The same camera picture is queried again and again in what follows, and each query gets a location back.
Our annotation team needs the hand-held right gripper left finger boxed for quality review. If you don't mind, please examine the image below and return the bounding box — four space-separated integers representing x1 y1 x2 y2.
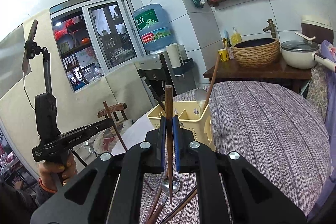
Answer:
30 115 167 224

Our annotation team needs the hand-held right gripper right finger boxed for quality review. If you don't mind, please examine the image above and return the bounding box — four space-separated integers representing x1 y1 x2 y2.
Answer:
172 115 307 224

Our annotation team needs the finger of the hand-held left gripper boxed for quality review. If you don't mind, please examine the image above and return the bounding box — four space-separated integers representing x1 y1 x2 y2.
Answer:
59 118 114 138

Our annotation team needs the yellow plastic utensil holder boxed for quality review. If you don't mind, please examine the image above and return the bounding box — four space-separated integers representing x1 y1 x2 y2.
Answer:
146 101 216 152

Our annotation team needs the wooden-handled metal spoon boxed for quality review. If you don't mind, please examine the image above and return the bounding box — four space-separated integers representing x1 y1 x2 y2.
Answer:
151 176 181 216

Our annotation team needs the dark wooden chopstick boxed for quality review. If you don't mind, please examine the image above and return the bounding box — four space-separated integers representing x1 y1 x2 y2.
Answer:
150 86 166 113

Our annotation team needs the person's left forearm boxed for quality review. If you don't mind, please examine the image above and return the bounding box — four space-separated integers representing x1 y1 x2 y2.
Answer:
0 178 57 224

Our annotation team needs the person's left hand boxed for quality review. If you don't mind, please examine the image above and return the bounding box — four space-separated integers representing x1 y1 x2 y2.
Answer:
38 149 77 193

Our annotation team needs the white yellow-edged table cover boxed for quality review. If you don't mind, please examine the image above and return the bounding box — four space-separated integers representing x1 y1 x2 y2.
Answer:
112 114 158 156

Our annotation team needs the wooden chair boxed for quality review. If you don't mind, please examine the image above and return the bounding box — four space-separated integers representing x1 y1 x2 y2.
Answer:
93 103 132 159

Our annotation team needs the phone on stand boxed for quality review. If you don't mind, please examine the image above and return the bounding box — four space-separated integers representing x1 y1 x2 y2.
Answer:
21 19 38 75

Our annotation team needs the grey plastic caddy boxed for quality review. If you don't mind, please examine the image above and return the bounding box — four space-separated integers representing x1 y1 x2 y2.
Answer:
172 58 195 76

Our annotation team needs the water dispenser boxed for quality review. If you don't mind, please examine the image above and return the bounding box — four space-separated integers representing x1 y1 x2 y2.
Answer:
136 52 196 109

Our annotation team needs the sliding window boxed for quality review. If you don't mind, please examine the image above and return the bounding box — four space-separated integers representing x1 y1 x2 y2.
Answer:
50 0 143 93

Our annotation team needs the yellow cup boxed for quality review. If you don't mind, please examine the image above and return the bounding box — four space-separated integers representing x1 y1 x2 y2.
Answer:
218 48 229 62

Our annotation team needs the dark wooden counter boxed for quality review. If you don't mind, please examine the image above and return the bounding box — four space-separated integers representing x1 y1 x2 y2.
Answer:
203 57 313 93

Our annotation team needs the blue water jug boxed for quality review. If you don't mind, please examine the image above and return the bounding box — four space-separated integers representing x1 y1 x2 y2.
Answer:
133 4 174 52

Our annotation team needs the wicker-look basin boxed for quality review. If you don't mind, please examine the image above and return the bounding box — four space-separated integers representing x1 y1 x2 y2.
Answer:
231 38 280 68

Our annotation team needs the yellow soap pump bottle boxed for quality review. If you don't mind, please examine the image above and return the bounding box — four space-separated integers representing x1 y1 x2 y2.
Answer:
231 27 242 46

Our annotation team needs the cream pot with lid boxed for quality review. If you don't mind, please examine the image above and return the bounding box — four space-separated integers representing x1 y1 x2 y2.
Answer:
280 40 336 69

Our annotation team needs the bronze faucet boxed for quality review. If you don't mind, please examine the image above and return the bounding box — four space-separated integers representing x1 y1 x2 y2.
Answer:
262 19 277 38

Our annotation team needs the brown floral cloth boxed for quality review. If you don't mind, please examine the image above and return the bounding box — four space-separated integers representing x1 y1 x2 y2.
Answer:
307 65 328 122

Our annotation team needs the white ladle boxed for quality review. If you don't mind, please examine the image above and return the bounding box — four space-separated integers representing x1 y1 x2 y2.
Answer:
294 31 316 42

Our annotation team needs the purple floral cloth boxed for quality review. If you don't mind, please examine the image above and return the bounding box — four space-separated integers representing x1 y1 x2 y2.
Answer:
306 40 336 224

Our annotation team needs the rice cooker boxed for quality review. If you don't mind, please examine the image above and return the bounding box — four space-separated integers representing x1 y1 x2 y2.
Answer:
301 15 332 42

